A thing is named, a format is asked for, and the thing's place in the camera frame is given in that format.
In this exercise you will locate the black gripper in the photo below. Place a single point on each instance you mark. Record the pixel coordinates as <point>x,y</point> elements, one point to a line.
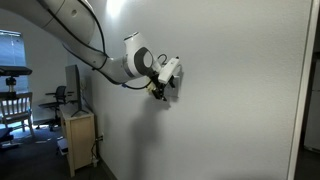
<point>158,92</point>

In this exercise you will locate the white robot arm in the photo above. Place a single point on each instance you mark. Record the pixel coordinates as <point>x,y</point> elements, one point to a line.
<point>74,22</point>

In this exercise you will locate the light wooden cabinet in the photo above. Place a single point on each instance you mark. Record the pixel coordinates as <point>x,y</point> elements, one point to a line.
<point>78,129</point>

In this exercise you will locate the black computer monitor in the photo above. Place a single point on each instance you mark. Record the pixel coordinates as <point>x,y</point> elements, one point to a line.
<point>73,92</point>

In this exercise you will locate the black office chair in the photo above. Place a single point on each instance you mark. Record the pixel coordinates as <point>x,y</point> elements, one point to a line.
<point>59,99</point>

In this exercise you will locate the white wooden chair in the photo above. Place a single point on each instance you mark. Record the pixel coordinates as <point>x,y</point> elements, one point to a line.
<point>17,110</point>

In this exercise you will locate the white corner trim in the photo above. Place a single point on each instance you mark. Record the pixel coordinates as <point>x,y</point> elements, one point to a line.
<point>303,87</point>

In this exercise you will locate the window with blinds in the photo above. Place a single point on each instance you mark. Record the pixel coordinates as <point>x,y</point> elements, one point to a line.
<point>12,53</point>

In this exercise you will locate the white double light switch plate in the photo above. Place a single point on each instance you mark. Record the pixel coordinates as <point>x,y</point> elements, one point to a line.
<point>174,92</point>

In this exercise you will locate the beige wall thermostat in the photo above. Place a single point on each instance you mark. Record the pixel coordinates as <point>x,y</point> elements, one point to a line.
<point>150,87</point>

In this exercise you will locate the black camera on tripod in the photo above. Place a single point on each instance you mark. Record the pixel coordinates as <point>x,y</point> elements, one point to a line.
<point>11,72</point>

